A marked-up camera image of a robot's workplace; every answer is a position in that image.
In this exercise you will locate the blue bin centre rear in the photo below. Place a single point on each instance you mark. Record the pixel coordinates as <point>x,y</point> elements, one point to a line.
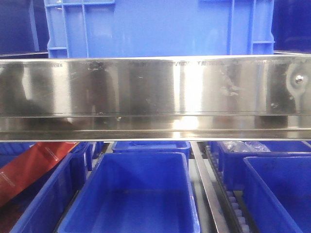
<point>154,146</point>

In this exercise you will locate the stainless steel shelf rack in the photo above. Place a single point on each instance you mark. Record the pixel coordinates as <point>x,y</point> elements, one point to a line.
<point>194,98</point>

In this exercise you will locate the blue bin centre front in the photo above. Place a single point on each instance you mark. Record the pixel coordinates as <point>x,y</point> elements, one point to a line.
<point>135,193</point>

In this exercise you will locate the clear plastic bag in bin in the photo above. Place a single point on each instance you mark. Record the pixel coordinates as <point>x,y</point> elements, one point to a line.
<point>245,146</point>

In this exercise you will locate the blue bin right rear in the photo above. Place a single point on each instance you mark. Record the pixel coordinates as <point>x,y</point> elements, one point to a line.
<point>232,166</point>

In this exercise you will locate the large blue crate upper shelf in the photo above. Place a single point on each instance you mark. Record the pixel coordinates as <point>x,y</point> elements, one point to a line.
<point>148,28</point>

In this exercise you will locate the blue bin far right front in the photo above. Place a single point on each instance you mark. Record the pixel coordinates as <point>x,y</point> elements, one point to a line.
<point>277,193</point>

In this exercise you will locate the blue bin holding red package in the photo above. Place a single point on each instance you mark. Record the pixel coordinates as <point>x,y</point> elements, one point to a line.
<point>39,207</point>

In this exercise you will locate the red foil package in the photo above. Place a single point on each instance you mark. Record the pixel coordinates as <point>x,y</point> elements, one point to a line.
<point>31,165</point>

